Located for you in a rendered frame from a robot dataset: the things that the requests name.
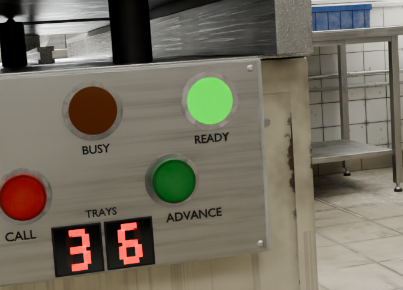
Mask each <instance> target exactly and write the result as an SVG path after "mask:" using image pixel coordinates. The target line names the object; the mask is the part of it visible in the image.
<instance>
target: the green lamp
mask: <svg viewBox="0 0 403 290"><path fill-rule="evenodd" d="M232 102H233V99H232V94H231V91H230V89H229V87H228V86H227V85H226V84H225V83H224V82H223V81H221V80H219V79H217V78H213V77H207V78H204V79H201V80H199V81H198V82H196V83H195V84H194V85H193V86H192V88H191V89H190V91H189V94H188V98H187V103H188V108H189V111H190V113H191V115H192V116H193V117H194V118H195V119H196V120H197V121H199V122H202V123H204V124H215V123H218V122H220V121H222V120H223V119H224V118H225V117H226V116H227V115H228V114H229V112H230V110H231V107H232Z"/></svg>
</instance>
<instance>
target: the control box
mask: <svg viewBox="0 0 403 290"><path fill-rule="evenodd" d="M207 77H213V78H217V79H219V80H221V81H223V82H224V83H225V84H226V85H227V86H228V87H229V89H230V91H231V94H232V99H233V102H232V107H231V110H230V112H229V114H228V115H227V116H226V117H225V118H224V119H223V120H222V121H220V122H218V123H215V124H204V123H202V122H199V121H197V120H196V119H195V118H194V117H193V116H192V115H191V113H190V111H189V108H188V103H187V98H188V94H189V91H190V89H191V88H192V86H193V85H194V84H195V83H196V82H198V81H199V80H201V79H204V78H207ZM90 86H96V87H100V88H102V89H105V90H106V91H108V92H109V93H110V94H111V95H112V96H113V98H114V99H115V102H116V105H117V116H116V120H115V122H114V123H113V125H112V126H111V127H110V128H109V129H108V130H107V131H105V132H104V133H101V134H96V135H90V134H85V133H82V132H80V131H79V130H78V129H76V128H75V126H73V124H72V122H71V120H70V117H69V113H68V108H69V104H70V101H71V99H72V97H73V96H74V95H75V94H76V93H77V92H78V91H80V90H81V89H83V88H86V87H90ZM167 159H179V160H182V161H184V162H185V163H187V164H188V165H190V166H191V168H192V169H193V171H194V173H195V176H196V185H195V188H194V191H193V192H192V194H191V196H190V197H189V198H188V199H186V200H184V201H182V202H180V203H176V204H171V203H167V202H164V201H163V200H161V199H160V198H159V197H158V196H157V195H156V194H155V193H154V191H153V189H152V186H151V176H152V173H153V171H154V169H155V168H156V166H157V165H158V164H159V163H161V162H162V161H164V160H167ZM18 174H29V175H32V176H34V177H36V178H38V179H39V180H40V181H41V182H42V184H43V186H44V188H45V189H46V195H47V200H46V205H45V207H44V209H43V210H42V212H41V213H40V214H39V215H38V216H36V217H35V218H33V219H31V220H27V221H18V220H14V219H12V218H10V217H8V216H7V215H6V214H5V213H4V212H3V210H2V208H1V206H0V287H5V286H14V285H22V284H27V283H35V282H44V281H49V280H58V279H66V278H72V277H80V276H88V275H94V274H102V273H111V272H115V271H124V270H133V269H138V268H146V267H155V266H160V265H168V264H177V263H182V262H191V261H199V260H204V259H213V258H222V257H226V256H235V255H244V254H249V253H257V252H266V251H270V250H271V240H270V219H269V198H268V186H267V165H266V144H265V133H264V112H263V91H262V79H261V60H260V58H233V59H216V60H207V61H191V62H174V63H165V64H149V65H132V66H123V67H106V68H90V69H81V70H64V71H48V72H39V73H22V74H5V75H0V189H1V187H2V185H3V184H4V183H5V182H6V180H8V179H9V178H10V177H12V176H14V175H18ZM135 222H136V224H137V228H140V230H141V238H142V240H138V244H142V253H143V257H139V262H138V263H133V264H125V265H124V260H123V259H120V257H119V247H122V243H118V230H121V224H126V223H135ZM76 229H85V234H89V243H90V247H86V251H89V250H90V251H91V264H88V270H80V271H72V266H70V267H68V262H67V253H70V249H68V250H67V249H66V242H65V237H66V236H69V232H68V231H70V230H76Z"/></svg>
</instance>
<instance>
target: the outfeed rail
mask: <svg viewBox="0 0 403 290"><path fill-rule="evenodd" d="M149 17H150V26H151V42H152V57H161V56H231V55H283V54H292V53H309V52H313V51H314V44H313V31H312V6H311V0H178V1H175V2H172V3H170V4H167V5H164V6H162V7H158V8H155V9H153V10H150V11H149ZM66 42H67V52H68V58H112V42H111V33H110V25H107V26H104V27H102V28H98V29H96V30H93V31H90V32H87V33H84V34H82V35H78V36H76V37H73V38H70V39H67V40H66Z"/></svg>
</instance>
